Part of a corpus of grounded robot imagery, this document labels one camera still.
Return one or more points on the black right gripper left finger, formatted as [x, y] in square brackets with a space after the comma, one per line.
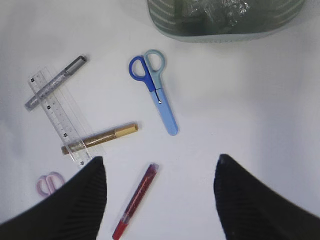
[74, 212]

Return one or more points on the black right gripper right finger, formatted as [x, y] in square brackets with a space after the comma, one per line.
[250, 210]

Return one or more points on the blue safety scissors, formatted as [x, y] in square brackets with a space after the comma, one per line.
[153, 82]

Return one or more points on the clear plastic sheet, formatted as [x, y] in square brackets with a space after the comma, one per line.
[214, 16]

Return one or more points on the clear plastic ruler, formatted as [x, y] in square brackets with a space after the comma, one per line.
[63, 118]

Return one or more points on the red glitter marker pen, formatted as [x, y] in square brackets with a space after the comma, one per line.
[135, 200]

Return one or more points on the gold glitter marker pen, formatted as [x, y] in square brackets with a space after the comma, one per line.
[99, 138]

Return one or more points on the silver glitter marker pen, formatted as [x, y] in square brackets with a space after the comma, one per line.
[55, 82]

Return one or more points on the green plastic woven basket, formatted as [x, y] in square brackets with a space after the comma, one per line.
[264, 18]

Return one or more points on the pink safety scissors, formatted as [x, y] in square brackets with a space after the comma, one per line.
[46, 185]

